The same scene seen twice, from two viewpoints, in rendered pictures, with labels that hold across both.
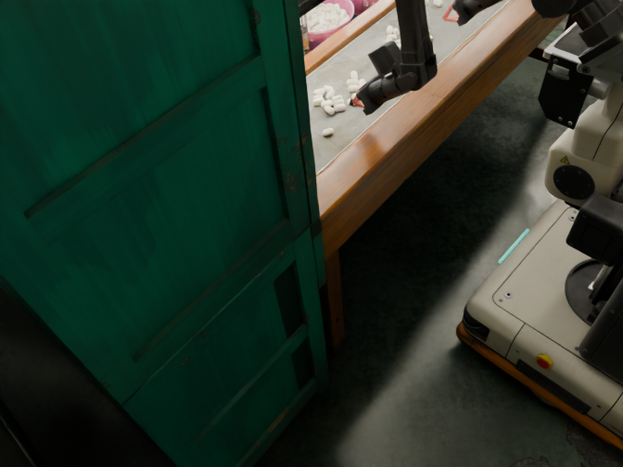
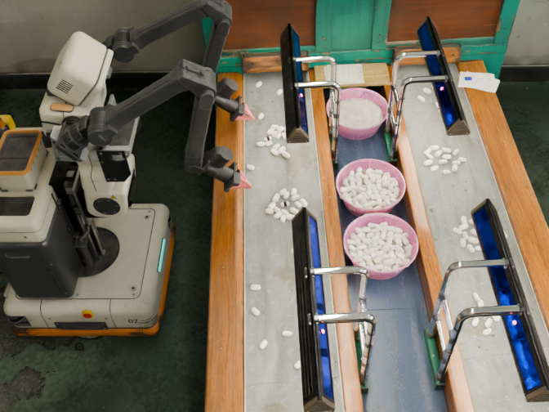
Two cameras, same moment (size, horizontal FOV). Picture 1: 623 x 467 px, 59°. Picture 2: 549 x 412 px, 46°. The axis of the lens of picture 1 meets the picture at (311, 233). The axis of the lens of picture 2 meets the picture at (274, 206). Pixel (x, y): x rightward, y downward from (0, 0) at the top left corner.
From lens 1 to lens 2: 3.20 m
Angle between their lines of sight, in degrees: 72
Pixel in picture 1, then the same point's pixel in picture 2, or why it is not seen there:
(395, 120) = (229, 136)
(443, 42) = (258, 217)
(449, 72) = not seen: hidden behind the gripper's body
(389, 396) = (191, 193)
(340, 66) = (304, 160)
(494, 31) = (226, 236)
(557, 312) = (116, 223)
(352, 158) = not seen: hidden behind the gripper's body
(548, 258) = (136, 251)
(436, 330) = (191, 235)
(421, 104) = not seen: hidden behind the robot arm
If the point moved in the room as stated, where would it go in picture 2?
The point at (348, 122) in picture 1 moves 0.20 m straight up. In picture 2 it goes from (258, 129) to (255, 92)
